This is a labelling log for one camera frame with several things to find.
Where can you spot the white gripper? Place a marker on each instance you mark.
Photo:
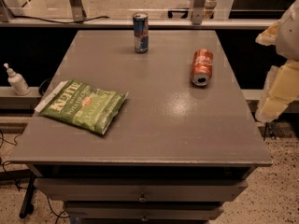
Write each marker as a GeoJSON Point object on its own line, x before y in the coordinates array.
{"type": "Point", "coordinates": [290, 37]}

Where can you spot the green jalapeno chip bag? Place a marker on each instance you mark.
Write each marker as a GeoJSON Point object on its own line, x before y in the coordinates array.
{"type": "Point", "coordinates": [82, 105]}

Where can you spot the red soda can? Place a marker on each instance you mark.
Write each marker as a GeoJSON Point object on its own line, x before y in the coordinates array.
{"type": "Point", "coordinates": [201, 72]}

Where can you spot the grey drawer cabinet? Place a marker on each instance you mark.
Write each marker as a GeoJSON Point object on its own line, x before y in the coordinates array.
{"type": "Point", "coordinates": [168, 128]}

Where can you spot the blue energy drink can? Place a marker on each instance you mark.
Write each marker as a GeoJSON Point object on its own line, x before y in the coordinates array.
{"type": "Point", "coordinates": [141, 32]}

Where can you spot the lower grey drawer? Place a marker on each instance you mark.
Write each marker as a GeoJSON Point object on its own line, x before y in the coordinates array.
{"type": "Point", "coordinates": [143, 211]}

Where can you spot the grey drawer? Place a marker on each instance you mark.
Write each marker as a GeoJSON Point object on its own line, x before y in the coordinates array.
{"type": "Point", "coordinates": [140, 190]}
{"type": "Point", "coordinates": [143, 211]}

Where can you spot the upper grey drawer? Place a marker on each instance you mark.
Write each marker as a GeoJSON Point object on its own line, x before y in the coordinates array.
{"type": "Point", "coordinates": [140, 190]}

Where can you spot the white pump bottle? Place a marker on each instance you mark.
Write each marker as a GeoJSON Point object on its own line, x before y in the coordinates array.
{"type": "Point", "coordinates": [17, 81]}

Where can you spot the black table leg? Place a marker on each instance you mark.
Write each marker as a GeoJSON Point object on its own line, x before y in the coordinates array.
{"type": "Point", "coordinates": [27, 207]}

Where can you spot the right metal bracket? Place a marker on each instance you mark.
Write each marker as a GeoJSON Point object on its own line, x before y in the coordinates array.
{"type": "Point", "coordinates": [197, 11]}

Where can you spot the metal bracket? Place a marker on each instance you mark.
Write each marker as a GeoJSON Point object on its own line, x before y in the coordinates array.
{"type": "Point", "coordinates": [197, 11]}
{"type": "Point", "coordinates": [78, 11]}

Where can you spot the left metal bracket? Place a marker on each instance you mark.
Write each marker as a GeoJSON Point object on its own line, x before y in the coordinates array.
{"type": "Point", "coordinates": [78, 11]}

